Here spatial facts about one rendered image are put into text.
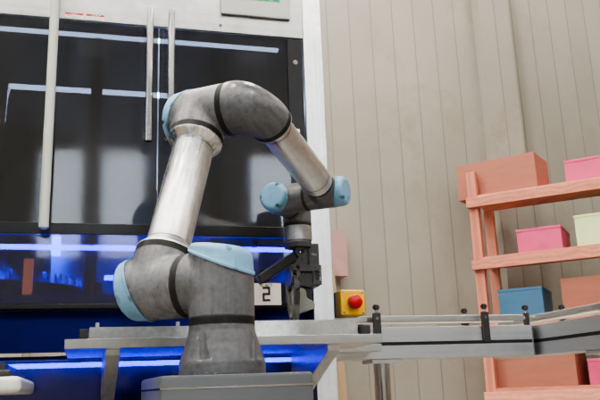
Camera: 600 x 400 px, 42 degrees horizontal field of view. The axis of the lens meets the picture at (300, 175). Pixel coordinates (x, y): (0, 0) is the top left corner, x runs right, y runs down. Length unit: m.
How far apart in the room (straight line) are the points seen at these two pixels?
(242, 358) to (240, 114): 0.53
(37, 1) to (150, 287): 1.17
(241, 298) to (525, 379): 4.62
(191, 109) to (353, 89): 4.88
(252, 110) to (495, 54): 5.60
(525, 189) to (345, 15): 2.12
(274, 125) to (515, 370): 4.45
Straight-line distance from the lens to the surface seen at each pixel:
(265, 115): 1.64
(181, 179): 1.57
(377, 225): 6.23
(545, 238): 5.86
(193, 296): 1.39
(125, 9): 2.38
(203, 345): 1.37
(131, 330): 1.87
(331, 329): 1.83
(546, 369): 5.84
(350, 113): 6.41
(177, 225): 1.52
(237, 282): 1.37
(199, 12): 2.41
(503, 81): 7.05
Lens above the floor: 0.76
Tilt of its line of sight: 15 degrees up
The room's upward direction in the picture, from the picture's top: 2 degrees counter-clockwise
